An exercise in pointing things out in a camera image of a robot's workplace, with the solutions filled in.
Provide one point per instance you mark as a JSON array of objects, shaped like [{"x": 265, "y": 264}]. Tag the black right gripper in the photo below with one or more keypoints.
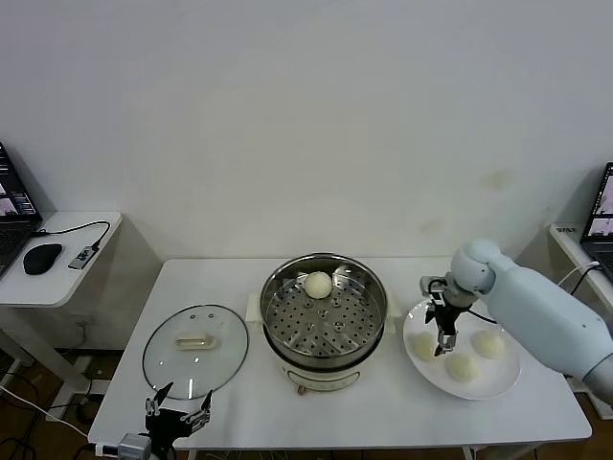
[{"x": 446, "y": 316}]

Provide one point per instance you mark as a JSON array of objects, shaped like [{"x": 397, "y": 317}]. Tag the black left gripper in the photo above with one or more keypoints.
[{"x": 170, "y": 424}]

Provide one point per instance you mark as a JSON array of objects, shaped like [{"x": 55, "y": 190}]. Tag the white steamed baozi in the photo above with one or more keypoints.
[
  {"x": 317, "y": 285},
  {"x": 462, "y": 368},
  {"x": 424, "y": 347},
  {"x": 489, "y": 344}
]

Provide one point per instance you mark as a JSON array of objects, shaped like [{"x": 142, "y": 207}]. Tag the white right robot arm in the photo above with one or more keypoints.
[{"x": 527, "y": 302}]

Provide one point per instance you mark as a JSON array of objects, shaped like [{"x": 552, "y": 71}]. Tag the perforated stainless steel steamer basket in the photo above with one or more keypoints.
[{"x": 335, "y": 326}]

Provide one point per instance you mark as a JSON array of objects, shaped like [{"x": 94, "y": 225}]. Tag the white round plate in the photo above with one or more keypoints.
[{"x": 488, "y": 378}]

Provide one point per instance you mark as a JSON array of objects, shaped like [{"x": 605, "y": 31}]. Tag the cream electric cooking pot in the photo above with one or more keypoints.
[{"x": 325, "y": 378}]

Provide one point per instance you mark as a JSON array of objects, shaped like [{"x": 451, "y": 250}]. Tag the white side table with label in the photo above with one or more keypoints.
[{"x": 567, "y": 246}]

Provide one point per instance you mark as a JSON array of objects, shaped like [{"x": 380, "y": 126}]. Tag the small printed table label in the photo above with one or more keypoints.
[{"x": 566, "y": 229}]

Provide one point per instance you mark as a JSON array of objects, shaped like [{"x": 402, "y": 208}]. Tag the white side table with mouse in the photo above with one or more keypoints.
[{"x": 57, "y": 287}]

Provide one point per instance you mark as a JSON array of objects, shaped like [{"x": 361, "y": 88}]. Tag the grey usb hub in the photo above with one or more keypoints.
[{"x": 84, "y": 257}]

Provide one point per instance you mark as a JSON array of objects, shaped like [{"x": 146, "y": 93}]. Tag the black computer mouse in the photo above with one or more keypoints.
[{"x": 43, "y": 259}]

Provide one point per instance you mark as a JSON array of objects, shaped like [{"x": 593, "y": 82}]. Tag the black laptop beside mouse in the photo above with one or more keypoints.
[{"x": 12, "y": 206}]

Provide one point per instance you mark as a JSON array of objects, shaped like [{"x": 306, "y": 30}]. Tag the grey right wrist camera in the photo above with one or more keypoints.
[{"x": 426, "y": 286}]

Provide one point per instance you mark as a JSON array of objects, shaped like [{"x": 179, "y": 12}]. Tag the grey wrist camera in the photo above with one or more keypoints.
[
  {"x": 426, "y": 286},
  {"x": 131, "y": 448}
]

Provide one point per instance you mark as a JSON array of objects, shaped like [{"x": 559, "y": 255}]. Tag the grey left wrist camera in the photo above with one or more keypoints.
[{"x": 131, "y": 448}]

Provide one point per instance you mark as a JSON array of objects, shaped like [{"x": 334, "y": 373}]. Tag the white wall socket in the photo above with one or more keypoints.
[{"x": 82, "y": 322}]

